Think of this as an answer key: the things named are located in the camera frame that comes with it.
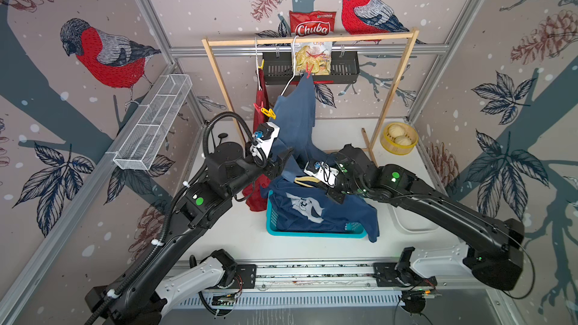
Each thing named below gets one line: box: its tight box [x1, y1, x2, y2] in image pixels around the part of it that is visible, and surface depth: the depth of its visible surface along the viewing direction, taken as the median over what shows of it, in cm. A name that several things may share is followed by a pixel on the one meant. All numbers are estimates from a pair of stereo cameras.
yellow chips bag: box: [291, 41, 333, 76], surface depth 87 cm
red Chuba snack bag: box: [289, 10, 337, 37], surface depth 87 cm
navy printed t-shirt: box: [261, 176, 380, 243], surface depth 81 cm
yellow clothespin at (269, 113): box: [260, 107, 277, 120], surface depth 61 cm
